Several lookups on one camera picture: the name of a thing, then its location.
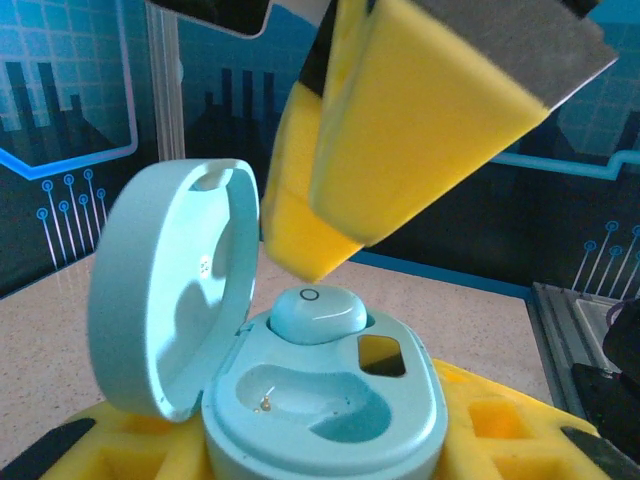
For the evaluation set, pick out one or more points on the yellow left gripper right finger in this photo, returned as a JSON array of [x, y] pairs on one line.
[[525, 440]]

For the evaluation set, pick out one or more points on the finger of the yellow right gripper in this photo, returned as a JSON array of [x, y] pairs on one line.
[[295, 225], [410, 125]]

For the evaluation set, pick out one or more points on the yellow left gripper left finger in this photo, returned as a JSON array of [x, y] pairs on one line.
[[125, 450]]

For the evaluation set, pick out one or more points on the blue earbud charging case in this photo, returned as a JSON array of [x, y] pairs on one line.
[[325, 440]]

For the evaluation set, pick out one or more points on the aluminium frame post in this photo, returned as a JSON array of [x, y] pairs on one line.
[[165, 75]]

